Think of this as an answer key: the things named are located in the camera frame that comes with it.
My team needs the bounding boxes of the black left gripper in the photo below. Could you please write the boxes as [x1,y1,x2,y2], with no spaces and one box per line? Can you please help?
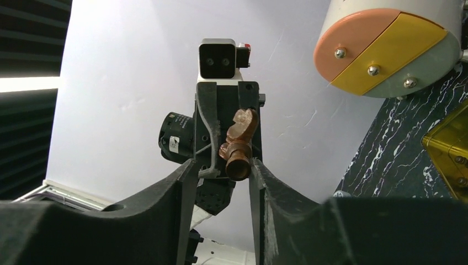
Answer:
[158,81,265,215]

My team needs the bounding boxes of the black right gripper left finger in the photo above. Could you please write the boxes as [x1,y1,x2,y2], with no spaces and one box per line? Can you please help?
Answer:
[1,160,199,264]

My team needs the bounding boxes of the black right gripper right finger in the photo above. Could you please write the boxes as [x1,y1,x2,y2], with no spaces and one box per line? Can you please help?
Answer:
[249,159,467,264]

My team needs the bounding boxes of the brown knight chess piece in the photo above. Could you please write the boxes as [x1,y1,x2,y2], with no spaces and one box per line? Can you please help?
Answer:
[219,108,259,181]

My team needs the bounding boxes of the small white blue bottle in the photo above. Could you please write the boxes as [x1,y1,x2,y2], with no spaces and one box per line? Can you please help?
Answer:
[333,190,352,198]

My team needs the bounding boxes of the round cream drawer cabinet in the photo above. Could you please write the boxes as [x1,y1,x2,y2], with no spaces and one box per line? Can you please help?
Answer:
[313,0,467,98]

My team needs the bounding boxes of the gold tin box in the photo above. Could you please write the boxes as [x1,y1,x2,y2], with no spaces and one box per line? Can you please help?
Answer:
[422,100,467,203]

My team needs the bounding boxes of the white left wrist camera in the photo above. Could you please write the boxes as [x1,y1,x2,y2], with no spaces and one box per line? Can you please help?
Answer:
[197,38,251,86]

